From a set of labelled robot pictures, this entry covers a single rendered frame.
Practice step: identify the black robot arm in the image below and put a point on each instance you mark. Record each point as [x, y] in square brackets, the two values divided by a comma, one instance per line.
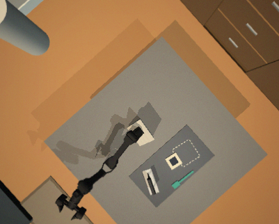
[86, 185]

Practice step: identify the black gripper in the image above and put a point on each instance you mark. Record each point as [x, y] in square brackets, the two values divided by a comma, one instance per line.
[61, 201]

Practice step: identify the cream square tile with black centre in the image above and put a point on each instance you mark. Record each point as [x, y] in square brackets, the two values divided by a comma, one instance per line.
[173, 161]

